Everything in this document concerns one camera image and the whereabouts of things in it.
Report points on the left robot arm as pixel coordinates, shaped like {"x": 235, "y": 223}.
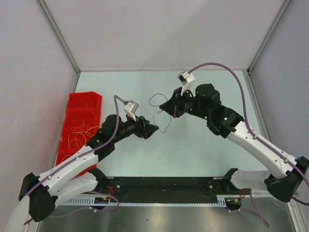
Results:
{"x": 47, "y": 190}

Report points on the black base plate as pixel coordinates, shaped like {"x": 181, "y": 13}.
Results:
{"x": 167, "y": 189}

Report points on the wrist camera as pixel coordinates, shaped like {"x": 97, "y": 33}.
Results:
{"x": 187, "y": 80}
{"x": 130, "y": 108}

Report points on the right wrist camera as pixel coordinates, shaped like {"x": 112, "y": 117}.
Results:
{"x": 187, "y": 80}

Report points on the slotted cable duct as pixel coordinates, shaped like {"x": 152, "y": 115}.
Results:
{"x": 96, "y": 201}

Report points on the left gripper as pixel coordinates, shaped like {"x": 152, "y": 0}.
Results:
{"x": 143, "y": 129}

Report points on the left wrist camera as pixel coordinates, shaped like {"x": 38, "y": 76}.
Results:
{"x": 130, "y": 108}

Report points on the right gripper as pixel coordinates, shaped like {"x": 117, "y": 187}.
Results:
{"x": 173, "y": 106}

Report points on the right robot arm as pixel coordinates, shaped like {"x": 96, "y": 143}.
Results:
{"x": 284, "y": 173}

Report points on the red plastic bin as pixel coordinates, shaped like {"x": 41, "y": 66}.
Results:
{"x": 82, "y": 120}

